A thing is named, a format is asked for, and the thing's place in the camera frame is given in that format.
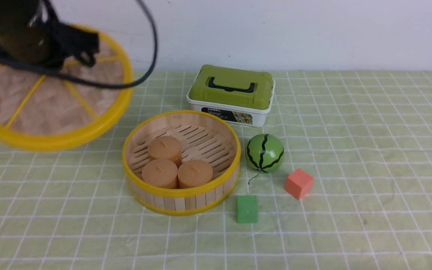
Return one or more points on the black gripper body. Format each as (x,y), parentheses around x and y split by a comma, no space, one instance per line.
(69,41)

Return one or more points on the yellow woven bamboo steamer lid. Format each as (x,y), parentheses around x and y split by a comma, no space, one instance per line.
(45,114)

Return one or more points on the dark robot arm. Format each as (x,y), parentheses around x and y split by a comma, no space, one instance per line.
(31,33)

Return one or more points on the tan round bun back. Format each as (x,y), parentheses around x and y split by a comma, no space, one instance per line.
(166,147)

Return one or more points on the tan round bun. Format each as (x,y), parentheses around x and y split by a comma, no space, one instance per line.
(162,173)
(194,173)
(166,147)

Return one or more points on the tan round bun left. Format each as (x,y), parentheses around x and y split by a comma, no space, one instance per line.
(162,173)

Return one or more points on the tan round bun right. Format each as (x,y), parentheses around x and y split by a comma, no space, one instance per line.
(194,173)

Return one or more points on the green lidded white storage box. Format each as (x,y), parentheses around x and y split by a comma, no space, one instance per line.
(239,96)

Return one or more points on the green toy watermelon ball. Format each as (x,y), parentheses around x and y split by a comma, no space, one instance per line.
(264,153)

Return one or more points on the green foam cube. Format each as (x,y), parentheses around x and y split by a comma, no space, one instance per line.
(247,209)

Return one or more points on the orange foam cube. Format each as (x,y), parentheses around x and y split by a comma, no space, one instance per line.
(299,184)

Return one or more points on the green checkered tablecloth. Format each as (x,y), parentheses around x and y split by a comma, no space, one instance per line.
(365,137)

